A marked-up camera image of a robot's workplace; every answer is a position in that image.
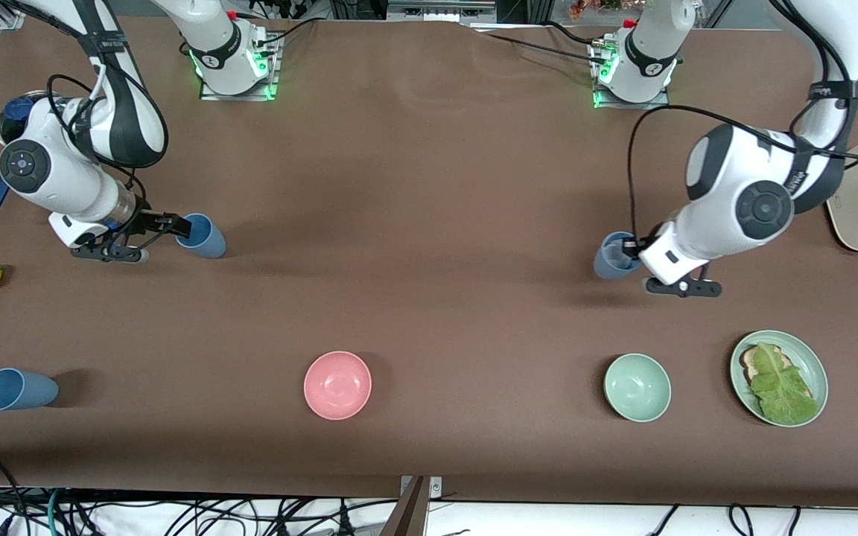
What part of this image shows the grey-blue plastic cup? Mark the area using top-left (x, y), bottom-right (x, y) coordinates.
top-left (594, 232), bottom-right (647, 281)

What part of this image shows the bright blue plastic cup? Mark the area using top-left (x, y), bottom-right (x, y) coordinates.
top-left (175, 213), bottom-right (228, 260)

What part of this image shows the mint green bowl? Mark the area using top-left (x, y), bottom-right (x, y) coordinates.
top-left (603, 353), bottom-right (673, 424)

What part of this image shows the toasted bread slice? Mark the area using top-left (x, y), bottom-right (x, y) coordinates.
top-left (742, 345), bottom-right (817, 406)

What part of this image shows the green lettuce leaf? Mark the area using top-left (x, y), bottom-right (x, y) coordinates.
top-left (749, 342), bottom-right (822, 426)

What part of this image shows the mint green plate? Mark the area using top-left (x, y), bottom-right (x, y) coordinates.
top-left (730, 330), bottom-right (829, 428)

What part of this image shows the pink bowl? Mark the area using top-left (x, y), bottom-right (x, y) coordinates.
top-left (303, 351), bottom-right (372, 421)

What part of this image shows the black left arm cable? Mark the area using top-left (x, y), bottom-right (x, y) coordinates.
top-left (626, 104), bottom-right (858, 243)

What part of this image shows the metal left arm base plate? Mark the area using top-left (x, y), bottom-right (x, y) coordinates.
top-left (593, 88), bottom-right (672, 111)

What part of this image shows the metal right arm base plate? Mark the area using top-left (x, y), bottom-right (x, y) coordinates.
top-left (200, 71), bottom-right (282, 101)

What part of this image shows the black base cable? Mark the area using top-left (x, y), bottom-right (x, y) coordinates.
top-left (247, 16), bottom-right (320, 57)
top-left (544, 21), bottom-right (613, 47)
top-left (483, 31), bottom-right (604, 63)

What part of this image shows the aluminium frame profile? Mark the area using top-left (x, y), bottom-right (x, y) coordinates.
top-left (387, 0), bottom-right (498, 22)

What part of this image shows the metal table edge bracket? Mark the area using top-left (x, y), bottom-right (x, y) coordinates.
top-left (399, 476), bottom-right (443, 500)

